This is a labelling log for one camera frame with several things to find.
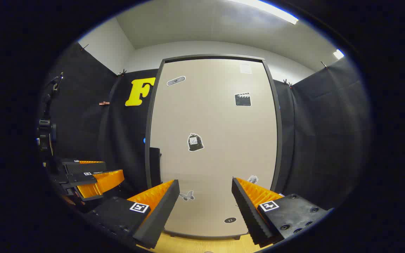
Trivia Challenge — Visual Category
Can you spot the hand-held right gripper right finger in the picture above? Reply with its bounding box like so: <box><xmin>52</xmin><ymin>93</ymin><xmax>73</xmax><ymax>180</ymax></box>
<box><xmin>231</xmin><ymin>177</ymin><xmax>329</xmax><ymax>247</ymax></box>

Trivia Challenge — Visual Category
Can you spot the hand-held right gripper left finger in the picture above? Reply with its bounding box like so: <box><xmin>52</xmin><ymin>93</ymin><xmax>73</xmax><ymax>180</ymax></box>
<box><xmin>83</xmin><ymin>179</ymin><xmax>180</xmax><ymax>249</ymax></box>

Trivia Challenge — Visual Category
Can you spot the dark grey cabinet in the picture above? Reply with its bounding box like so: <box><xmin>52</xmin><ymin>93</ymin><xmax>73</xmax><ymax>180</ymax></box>
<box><xmin>145</xmin><ymin>54</ymin><xmax>283</xmax><ymax>241</ymax></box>

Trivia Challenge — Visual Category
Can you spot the black backdrop cloth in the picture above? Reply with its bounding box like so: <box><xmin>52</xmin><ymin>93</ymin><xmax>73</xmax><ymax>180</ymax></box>
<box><xmin>39</xmin><ymin>41</ymin><xmax>372</xmax><ymax>211</ymax></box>

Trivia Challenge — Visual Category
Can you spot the long ceiling light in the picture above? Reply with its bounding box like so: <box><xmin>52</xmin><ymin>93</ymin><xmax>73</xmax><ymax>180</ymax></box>
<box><xmin>229</xmin><ymin>0</ymin><xmax>298</xmax><ymax>25</ymax></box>

